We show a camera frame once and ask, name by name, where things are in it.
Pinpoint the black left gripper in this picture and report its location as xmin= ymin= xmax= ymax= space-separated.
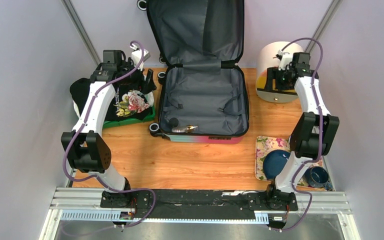
xmin=118 ymin=58 xmax=158 ymax=95

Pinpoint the round pastel drawer cabinet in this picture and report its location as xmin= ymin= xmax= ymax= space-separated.
xmin=255 ymin=41 xmax=298 ymax=103

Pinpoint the black floral print garment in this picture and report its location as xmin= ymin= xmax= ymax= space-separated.
xmin=105 ymin=81 xmax=155 ymax=122

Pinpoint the green plastic tray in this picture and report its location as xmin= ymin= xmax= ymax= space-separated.
xmin=103 ymin=106 xmax=156 ymax=129

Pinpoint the black clothing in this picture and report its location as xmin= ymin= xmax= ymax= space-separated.
xmin=69 ymin=78 xmax=91 ymax=118

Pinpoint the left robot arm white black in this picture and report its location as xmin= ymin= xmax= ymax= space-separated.
xmin=61 ymin=47 xmax=149 ymax=208

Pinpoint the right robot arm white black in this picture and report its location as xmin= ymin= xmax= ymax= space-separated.
xmin=265 ymin=50 xmax=340 ymax=210

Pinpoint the floral pattern tray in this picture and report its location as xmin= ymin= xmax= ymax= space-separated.
xmin=255 ymin=136 xmax=327 ymax=189

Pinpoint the dark blue plate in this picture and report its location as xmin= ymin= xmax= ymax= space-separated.
xmin=262 ymin=149 xmax=291 ymax=180

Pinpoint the dark blue cup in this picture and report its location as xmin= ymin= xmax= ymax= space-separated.
xmin=304 ymin=166 xmax=333 ymax=191

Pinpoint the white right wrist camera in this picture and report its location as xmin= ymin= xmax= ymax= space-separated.
xmin=276 ymin=50 xmax=293 ymax=71

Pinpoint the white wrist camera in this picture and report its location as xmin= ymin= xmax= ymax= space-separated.
xmin=276 ymin=50 xmax=293 ymax=71
xmin=131 ymin=49 xmax=150 ymax=71

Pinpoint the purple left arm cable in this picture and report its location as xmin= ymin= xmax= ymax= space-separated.
xmin=62 ymin=40 xmax=157 ymax=233

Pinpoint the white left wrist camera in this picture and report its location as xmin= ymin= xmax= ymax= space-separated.
xmin=131 ymin=49 xmax=150 ymax=71

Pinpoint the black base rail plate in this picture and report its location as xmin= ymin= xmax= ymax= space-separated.
xmin=99 ymin=189 xmax=299 ymax=220

